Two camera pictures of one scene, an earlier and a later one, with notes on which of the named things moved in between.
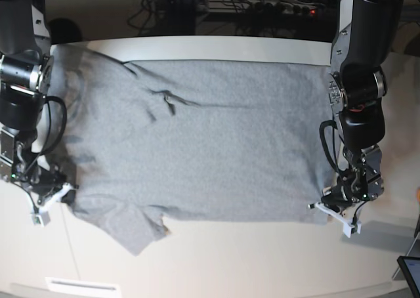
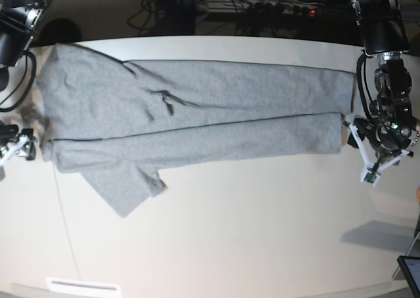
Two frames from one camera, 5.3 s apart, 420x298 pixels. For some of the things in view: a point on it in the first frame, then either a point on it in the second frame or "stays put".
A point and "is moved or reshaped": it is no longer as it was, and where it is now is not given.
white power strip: [266, 7] stays put
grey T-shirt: [149, 144] is moved or reshaped
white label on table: [81, 285] stays put
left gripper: [46, 184] to [9, 134]
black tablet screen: [411, 268] stays put
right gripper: [352, 187] to [386, 141]
